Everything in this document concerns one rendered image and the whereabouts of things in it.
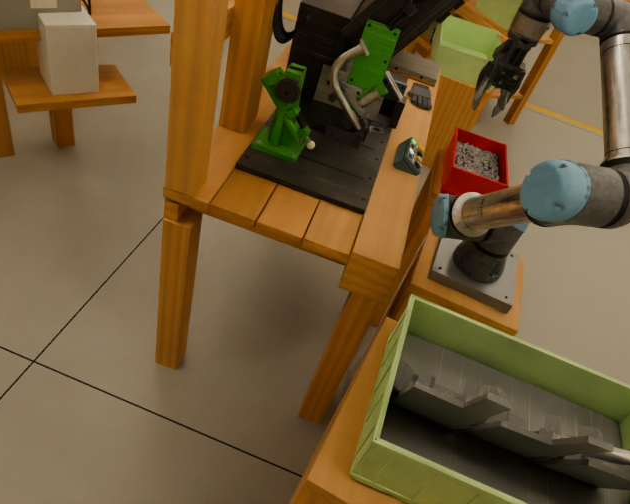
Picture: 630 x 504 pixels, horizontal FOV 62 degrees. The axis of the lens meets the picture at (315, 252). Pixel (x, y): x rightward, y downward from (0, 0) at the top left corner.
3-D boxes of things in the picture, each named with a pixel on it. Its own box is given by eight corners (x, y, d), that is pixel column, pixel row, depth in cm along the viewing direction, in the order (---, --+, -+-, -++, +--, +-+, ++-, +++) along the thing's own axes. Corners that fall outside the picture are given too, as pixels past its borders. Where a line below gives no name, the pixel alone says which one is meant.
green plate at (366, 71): (379, 90, 184) (401, 29, 175) (377, 94, 176) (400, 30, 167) (349, 79, 184) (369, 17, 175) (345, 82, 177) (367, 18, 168)
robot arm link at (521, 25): (517, 5, 120) (551, 17, 120) (508, 25, 123) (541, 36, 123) (518, 14, 114) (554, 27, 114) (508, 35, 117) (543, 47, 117)
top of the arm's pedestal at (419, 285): (519, 270, 170) (525, 261, 167) (511, 340, 146) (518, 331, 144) (427, 230, 173) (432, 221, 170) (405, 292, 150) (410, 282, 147)
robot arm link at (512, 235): (518, 257, 145) (544, 221, 136) (475, 252, 142) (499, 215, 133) (503, 228, 154) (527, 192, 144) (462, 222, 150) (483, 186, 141)
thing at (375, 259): (430, 96, 263) (442, 68, 253) (382, 304, 153) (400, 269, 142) (403, 87, 264) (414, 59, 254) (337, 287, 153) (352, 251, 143)
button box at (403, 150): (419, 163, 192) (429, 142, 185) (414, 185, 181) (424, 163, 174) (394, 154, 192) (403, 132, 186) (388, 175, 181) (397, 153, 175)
